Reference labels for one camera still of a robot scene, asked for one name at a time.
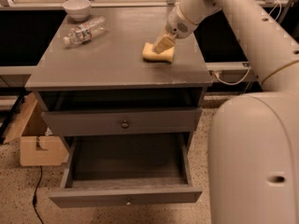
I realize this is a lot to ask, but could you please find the clear plastic water bottle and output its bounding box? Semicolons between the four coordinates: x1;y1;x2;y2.
64;17;106;45

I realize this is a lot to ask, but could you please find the white ceramic bowl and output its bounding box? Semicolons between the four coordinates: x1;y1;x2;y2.
63;0;92;21

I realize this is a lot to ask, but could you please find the white cable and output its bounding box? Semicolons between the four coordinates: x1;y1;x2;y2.
213;66;252;86

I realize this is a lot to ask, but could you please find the yellow sponge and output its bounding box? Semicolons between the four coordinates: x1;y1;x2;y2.
142;43;175;63

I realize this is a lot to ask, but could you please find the open grey drawer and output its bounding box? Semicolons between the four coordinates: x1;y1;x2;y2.
50;133;202;208

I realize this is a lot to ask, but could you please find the grey metal rail frame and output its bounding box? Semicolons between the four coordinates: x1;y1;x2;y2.
0;0;299;89

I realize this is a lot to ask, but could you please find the closed grey drawer with knob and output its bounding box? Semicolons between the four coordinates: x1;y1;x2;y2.
42;108;201;136

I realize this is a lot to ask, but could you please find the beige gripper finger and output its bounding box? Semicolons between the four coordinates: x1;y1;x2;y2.
152;35;175;54
152;28;166;51

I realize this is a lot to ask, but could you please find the grey wooden drawer cabinet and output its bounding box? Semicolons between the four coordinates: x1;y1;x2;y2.
26;7;211;208

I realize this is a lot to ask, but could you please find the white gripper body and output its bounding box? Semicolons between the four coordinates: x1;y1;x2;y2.
164;5;197;39

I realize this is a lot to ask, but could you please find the black floor cable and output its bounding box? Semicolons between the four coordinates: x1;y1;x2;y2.
32;165;45;224

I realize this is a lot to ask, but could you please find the cardboard box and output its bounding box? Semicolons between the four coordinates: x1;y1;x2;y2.
4;93;68;166

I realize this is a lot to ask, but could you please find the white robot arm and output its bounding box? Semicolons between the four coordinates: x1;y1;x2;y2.
153;0;299;224

